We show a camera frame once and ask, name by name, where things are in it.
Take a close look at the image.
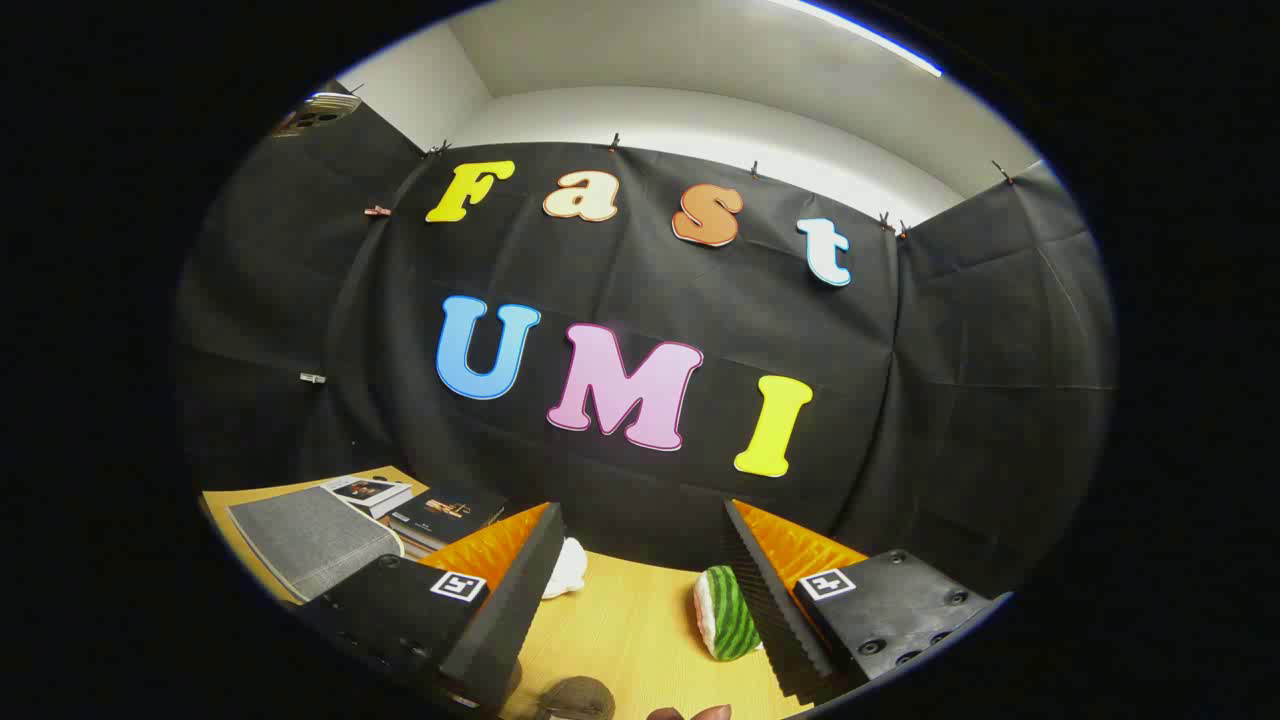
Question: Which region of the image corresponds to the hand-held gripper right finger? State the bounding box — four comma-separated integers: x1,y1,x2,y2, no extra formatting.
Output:
722,498,1011,706

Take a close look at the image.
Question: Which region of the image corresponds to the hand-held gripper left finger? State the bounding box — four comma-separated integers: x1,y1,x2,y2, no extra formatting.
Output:
300,502,566,713

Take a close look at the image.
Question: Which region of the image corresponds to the brown fuzzy shoe with bow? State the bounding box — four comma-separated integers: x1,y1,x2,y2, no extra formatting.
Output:
535,677,616,720

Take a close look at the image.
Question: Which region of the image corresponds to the cream fabric storage box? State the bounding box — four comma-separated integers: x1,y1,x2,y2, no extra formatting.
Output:
227,486,405,602

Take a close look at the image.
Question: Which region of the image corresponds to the watermelon slice plush toy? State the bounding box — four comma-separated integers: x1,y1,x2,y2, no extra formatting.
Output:
693,565,764,662

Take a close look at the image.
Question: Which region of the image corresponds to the white plush toy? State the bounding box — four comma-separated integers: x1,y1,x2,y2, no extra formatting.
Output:
542,537,589,600

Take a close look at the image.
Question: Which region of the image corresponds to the dark blue hardcover book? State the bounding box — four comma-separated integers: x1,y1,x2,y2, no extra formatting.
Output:
388,487,507,546

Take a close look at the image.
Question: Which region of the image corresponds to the white portrait cover book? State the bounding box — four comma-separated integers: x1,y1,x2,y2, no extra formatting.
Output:
320,475,414,520

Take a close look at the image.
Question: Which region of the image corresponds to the silver metal object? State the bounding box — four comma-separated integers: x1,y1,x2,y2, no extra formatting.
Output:
268,90,362,139

